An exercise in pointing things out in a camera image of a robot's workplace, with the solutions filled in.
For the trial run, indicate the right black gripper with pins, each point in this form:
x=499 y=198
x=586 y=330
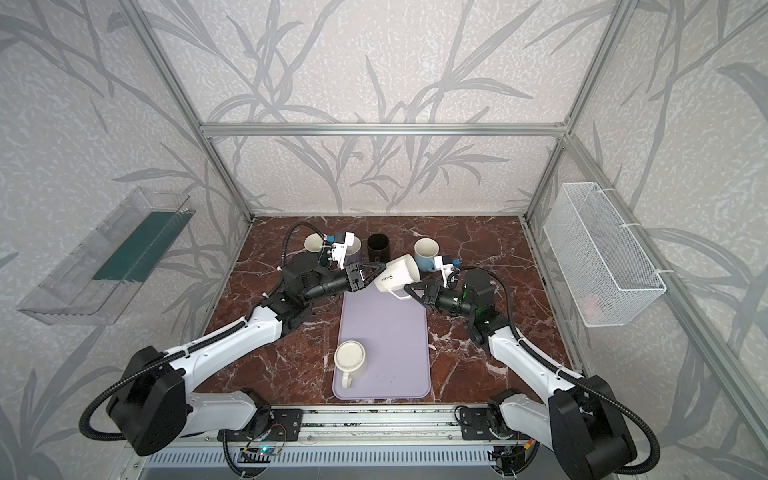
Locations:
x=424 y=286

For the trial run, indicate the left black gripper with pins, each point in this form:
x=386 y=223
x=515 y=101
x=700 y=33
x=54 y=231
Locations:
x=352 y=274

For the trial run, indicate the white faceted mug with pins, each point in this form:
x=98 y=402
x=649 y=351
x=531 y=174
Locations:
x=398 y=273

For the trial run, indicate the lavender mug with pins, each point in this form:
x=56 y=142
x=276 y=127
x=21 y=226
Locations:
x=354 y=252

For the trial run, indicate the black enamel mug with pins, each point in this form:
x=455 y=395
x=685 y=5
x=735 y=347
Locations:
x=378 y=248

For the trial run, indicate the light blue mug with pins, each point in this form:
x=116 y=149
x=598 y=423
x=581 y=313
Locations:
x=425 y=250

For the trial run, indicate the dark green mug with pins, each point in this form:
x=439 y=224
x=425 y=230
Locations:
x=315 y=243

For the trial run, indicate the cream round mug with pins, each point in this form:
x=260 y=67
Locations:
x=350 y=359

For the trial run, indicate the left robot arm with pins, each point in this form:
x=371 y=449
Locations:
x=156 y=401

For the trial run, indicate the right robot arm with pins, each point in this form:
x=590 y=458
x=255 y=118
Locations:
x=590 y=432

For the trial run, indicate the lavender plastic tray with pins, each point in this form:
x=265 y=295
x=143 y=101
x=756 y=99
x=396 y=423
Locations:
x=394 y=335

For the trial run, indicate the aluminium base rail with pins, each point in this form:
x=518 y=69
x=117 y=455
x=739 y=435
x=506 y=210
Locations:
x=385 y=424

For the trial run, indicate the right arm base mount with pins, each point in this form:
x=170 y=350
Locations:
x=481 y=423

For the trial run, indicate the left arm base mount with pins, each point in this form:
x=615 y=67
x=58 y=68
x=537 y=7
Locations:
x=277 y=425

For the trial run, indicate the white wire mesh basket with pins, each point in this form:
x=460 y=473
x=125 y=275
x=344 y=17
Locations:
x=609 y=275

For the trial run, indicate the clear acrylic wall shelf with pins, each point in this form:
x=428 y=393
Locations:
x=95 y=283

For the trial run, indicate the aluminium cage frame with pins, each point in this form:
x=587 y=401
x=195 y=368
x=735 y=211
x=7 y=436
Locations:
x=741 y=390

